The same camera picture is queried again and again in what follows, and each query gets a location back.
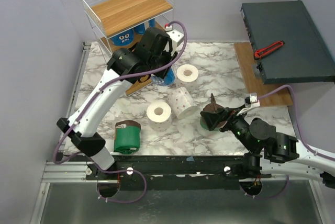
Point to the blue-bottom paper roll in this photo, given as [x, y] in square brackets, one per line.
[167, 81]

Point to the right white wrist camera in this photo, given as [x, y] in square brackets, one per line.
[251, 102]

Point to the plain white bottom paper roll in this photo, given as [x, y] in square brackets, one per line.
[187, 76]

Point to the brown paper roll green base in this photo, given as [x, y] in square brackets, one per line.
[209, 108]

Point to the green wrapped brown paper roll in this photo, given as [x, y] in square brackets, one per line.
[127, 137]

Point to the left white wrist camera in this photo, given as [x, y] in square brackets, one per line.
[176, 36]

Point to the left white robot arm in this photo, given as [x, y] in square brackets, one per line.
[81, 127]

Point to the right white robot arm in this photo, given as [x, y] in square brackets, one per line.
[270, 151]

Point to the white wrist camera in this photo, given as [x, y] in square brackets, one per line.
[176, 36]
[251, 102]

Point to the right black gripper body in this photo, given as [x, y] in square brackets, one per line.
[223, 117]

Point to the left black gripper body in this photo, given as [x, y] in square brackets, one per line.
[166, 56]

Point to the red black utility knife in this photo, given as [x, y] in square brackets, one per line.
[261, 53]

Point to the white wire wooden shelf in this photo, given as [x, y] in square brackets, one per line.
[111, 17]

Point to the pink dotted paper roll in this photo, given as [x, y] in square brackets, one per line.
[181, 102]

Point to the blue cartoon-face paper roll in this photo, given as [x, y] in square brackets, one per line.
[123, 39]

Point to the black metal base rail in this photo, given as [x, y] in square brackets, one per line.
[170, 173]

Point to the dark grey flat metal box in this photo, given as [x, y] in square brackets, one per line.
[304, 56]

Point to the wooden board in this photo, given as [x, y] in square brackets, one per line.
[245, 60]

